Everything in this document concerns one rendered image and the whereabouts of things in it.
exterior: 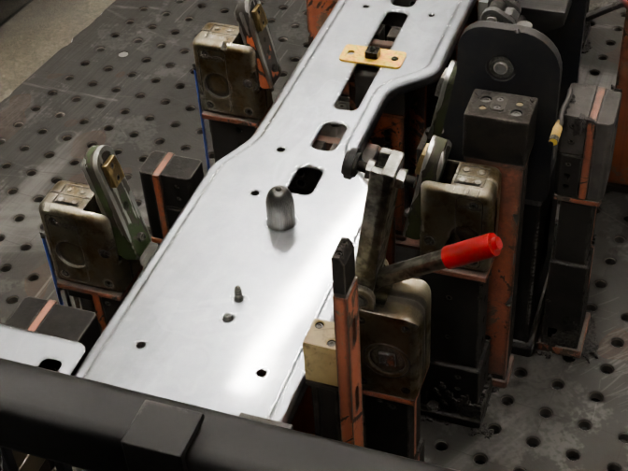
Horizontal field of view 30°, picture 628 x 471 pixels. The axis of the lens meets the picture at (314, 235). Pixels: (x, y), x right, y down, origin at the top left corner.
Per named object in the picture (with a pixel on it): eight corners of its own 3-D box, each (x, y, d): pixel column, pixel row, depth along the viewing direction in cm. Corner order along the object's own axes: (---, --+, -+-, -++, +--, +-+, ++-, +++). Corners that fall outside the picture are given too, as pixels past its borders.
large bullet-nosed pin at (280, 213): (274, 221, 133) (269, 175, 128) (300, 225, 132) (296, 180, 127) (264, 238, 131) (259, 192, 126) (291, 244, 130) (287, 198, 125)
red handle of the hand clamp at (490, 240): (360, 261, 115) (497, 219, 105) (372, 277, 116) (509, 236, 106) (347, 290, 112) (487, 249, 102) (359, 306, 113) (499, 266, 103)
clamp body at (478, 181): (421, 368, 153) (422, 140, 128) (506, 388, 150) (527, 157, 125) (400, 421, 147) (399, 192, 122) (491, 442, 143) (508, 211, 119)
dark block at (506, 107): (462, 349, 155) (474, 86, 127) (514, 361, 153) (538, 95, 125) (452, 378, 151) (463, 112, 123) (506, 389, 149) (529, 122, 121)
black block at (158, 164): (174, 306, 164) (142, 139, 145) (245, 322, 161) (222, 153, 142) (149, 347, 158) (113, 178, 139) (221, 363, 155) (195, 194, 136)
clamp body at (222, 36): (226, 206, 179) (199, 9, 156) (301, 221, 176) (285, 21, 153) (202, 246, 173) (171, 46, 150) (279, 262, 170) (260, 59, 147)
